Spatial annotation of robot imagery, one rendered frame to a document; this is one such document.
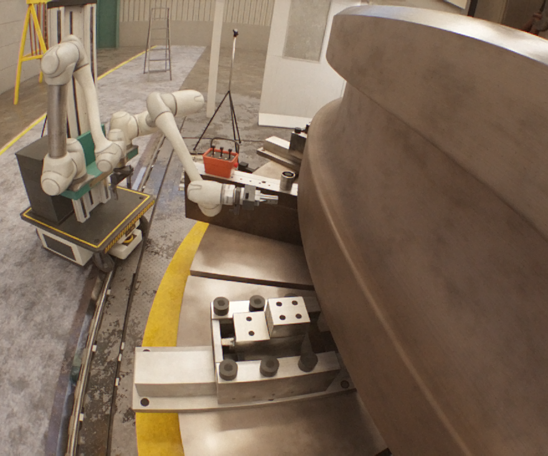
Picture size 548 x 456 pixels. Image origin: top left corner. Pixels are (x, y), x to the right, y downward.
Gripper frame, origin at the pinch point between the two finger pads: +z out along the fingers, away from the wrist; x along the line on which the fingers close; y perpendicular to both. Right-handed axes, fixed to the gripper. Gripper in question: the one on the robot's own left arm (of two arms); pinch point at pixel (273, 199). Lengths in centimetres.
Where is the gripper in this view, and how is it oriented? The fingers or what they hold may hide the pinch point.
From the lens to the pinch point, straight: 139.1
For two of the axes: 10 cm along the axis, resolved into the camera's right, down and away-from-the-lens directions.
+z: 9.9, 1.1, 0.9
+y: 1.4, -7.8, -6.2
